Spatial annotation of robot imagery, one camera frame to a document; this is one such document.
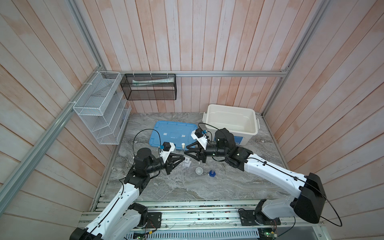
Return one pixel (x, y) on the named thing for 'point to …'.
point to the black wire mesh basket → (150, 86)
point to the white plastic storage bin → (242, 123)
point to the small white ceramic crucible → (199, 170)
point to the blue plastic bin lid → (176, 132)
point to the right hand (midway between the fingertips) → (186, 150)
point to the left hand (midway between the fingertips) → (182, 160)
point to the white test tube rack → (186, 163)
